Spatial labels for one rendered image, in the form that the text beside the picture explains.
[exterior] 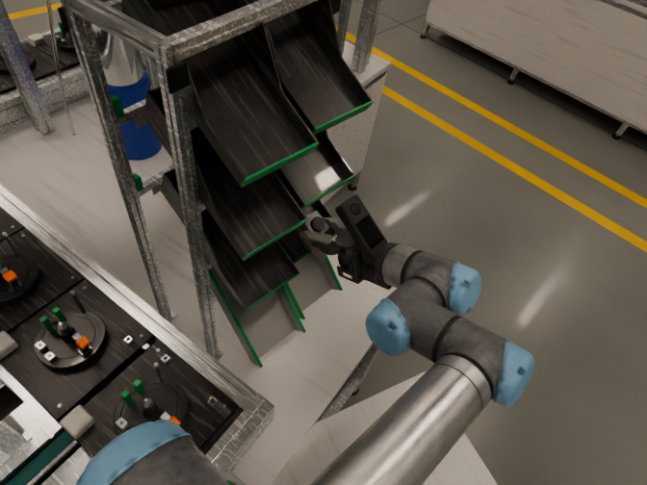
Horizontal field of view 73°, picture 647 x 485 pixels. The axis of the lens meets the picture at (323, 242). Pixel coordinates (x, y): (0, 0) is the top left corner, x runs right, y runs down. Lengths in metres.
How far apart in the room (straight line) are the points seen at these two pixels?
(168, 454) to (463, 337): 0.37
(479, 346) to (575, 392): 1.96
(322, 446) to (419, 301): 0.55
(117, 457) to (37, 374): 0.66
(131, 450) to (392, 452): 0.25
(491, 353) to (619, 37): 3.74
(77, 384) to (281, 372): 0.45
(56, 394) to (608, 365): 2.42
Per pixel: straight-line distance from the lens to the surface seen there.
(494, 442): 2.22
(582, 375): 2.60
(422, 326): 0.62
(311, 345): 1.18
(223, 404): 1.00
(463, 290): 0.68
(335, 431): 1.11
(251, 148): 0.62
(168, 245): 1.37
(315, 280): 1.09
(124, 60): 1.47
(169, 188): 0.83
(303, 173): 0.82
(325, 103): 0.72
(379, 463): 0.47
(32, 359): 1.14
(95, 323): 1.11
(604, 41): 4.23
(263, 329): 1.01
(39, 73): 1.96
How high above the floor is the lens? 1.91
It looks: 50 degrees down
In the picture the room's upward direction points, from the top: 11 degrees clockwise
